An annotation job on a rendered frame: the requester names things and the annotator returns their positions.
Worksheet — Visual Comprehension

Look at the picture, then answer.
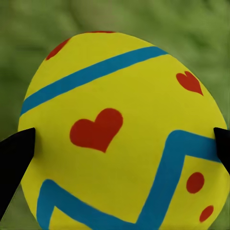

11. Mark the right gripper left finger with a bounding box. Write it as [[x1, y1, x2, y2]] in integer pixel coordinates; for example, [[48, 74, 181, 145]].
[[0, 127, 35, 221]]

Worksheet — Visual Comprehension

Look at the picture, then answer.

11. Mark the easter egg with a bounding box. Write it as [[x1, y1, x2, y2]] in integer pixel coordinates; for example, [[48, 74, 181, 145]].
[[18, 31, 230, 230]]

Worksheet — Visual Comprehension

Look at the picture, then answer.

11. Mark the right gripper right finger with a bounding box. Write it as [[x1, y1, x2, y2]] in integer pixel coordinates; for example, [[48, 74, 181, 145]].
[[214, 127, 230, 174]]

